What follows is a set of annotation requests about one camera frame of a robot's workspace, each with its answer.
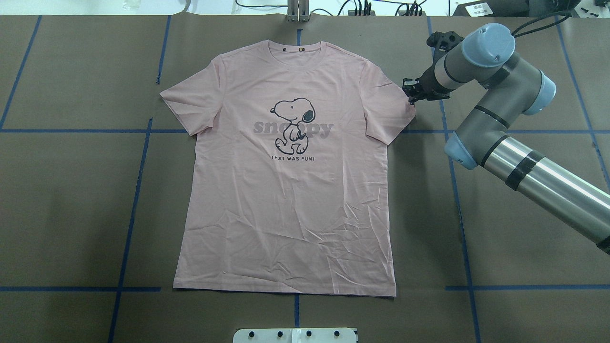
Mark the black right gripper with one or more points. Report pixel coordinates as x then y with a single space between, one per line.
428 82

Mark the pink Snoopy t-shirt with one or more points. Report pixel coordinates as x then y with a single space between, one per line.
290 188

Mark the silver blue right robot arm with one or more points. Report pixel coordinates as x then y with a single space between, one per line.
513 87

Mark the black box with label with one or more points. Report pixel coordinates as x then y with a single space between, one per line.
491 8

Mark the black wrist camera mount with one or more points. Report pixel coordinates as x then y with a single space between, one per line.
442 43

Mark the aluminium frame post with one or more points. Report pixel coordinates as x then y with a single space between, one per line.
298 11

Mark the white pedestal base plate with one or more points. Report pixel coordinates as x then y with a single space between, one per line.
297 335

